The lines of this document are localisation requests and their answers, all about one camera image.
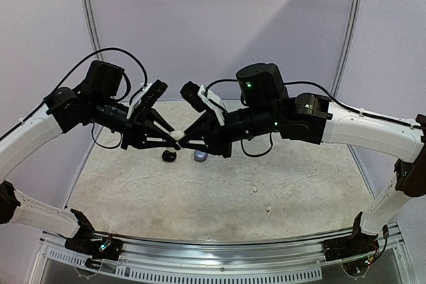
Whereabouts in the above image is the aluminium frame post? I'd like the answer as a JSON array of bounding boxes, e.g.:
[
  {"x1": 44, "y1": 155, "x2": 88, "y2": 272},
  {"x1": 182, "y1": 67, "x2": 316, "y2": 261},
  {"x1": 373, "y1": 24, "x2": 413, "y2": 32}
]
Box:
[
  {"x1": 331, "y1": 0, "x2": 361, "y2": 96},
  {"x1": 81, "y1": 0, "x2": 101, "y2": 51}
]

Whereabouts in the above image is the purple earbud charging case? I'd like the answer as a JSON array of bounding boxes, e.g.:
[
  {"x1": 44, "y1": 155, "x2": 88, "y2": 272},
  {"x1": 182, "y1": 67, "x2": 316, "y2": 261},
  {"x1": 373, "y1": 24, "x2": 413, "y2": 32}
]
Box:
[{"x1": 194, "y1": 150, "x2": 208, "y2": 163}]

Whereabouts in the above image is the white earbud charging case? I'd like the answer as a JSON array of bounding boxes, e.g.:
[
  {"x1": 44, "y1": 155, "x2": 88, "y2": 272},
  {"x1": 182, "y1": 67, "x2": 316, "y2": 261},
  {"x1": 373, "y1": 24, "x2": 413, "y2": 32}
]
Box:
[{"x1": 169, "y1": 130, "x2": 185, "y2": 141}]

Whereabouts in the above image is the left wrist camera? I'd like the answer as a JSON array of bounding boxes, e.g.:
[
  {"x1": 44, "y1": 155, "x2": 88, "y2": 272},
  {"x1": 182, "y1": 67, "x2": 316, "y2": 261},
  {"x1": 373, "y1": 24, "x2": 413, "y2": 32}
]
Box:
[{"x1": 126, "y1": 79, "x2": 168, "y2": 120}]

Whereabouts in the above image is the left aluminium frame post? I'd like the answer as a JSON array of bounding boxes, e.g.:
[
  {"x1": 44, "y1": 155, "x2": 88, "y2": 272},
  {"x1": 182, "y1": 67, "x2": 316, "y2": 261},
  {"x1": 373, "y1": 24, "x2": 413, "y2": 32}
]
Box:
[{"x1": 81, "y1": 0, "x2": 101, "y2": 51}]

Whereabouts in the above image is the black earbud charging case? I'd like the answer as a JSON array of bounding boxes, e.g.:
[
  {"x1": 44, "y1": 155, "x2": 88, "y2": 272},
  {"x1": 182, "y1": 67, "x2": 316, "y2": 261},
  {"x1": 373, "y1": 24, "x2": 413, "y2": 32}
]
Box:
[{"x1": 162, "y1": 150, "x2": 177, "y2": 163}]

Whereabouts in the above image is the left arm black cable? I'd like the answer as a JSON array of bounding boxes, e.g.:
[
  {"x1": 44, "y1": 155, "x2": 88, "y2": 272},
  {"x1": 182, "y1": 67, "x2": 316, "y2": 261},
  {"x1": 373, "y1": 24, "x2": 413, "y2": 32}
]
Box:
[{"x1": 0, "y1": 47, "x2": 149, "y2": 148}]

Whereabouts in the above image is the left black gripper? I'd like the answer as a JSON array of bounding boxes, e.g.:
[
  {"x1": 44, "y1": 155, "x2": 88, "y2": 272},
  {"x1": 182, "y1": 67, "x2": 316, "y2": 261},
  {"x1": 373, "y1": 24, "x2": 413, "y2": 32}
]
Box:
[{"x1": 91, "y1": 92, "x2": 179, "y2": 150}]

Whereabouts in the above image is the right aluminium frame post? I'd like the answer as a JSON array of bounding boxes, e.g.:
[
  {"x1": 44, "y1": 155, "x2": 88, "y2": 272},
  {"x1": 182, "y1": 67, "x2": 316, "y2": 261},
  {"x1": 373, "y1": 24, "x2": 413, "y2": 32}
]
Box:
[{"x1": 331, "y1": 0, "x2": 361, "y2": 96}]

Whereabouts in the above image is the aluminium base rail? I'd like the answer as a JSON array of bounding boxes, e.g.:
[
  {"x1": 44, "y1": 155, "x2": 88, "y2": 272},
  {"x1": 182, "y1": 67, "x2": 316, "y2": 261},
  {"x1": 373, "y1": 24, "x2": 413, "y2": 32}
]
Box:
[{"x1": 30, "y1": 224, "x2": 415, "y2": 283}]

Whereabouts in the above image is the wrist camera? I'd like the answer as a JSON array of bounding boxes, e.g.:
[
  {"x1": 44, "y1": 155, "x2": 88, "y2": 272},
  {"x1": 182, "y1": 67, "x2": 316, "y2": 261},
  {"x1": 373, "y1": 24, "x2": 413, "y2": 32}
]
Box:
[
  {"x1": 180, "y1": 81, "x2": 227, "y2": 126},
  {"x1": 126, "y1": 79, "x2": 168, "y2": 120}
]

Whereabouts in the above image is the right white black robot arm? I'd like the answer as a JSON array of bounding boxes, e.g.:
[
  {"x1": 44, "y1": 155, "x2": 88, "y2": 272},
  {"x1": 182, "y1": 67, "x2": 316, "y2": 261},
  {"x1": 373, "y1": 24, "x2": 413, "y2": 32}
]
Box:
[{"x1": 178, "y1": 63, "x2": 425, "y2": 264}]

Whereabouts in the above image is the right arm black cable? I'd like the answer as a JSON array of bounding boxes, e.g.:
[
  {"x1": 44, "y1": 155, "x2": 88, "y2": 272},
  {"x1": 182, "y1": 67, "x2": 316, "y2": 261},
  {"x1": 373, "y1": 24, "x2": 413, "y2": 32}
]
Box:
[{"x1": 206, "y1": 79, "x2": 426, "y2": 158}]

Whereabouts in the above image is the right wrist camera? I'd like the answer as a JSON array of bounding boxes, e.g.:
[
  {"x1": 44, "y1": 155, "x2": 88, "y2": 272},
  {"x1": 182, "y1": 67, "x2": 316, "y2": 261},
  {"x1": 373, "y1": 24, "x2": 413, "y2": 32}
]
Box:
[{"x1": 180, "y1": 81, "x2": 227, "y2": 126}]

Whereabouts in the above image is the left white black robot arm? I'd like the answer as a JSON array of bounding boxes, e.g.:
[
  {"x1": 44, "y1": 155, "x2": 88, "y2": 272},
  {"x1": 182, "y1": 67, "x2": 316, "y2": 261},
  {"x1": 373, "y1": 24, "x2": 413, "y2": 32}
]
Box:
[{"x1": 1, "y1": 61, "x2": 177, "y2": 261}]

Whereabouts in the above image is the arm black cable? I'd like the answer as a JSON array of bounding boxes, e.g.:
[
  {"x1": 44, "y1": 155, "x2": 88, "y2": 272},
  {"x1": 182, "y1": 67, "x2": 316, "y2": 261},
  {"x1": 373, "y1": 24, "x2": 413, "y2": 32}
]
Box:
[
  {"x1": 0, "y1": 47, "x2": 149, "y2": 148},
  {"x1": 206, "y1": 79, "x2": 426, "y2": 158}
]

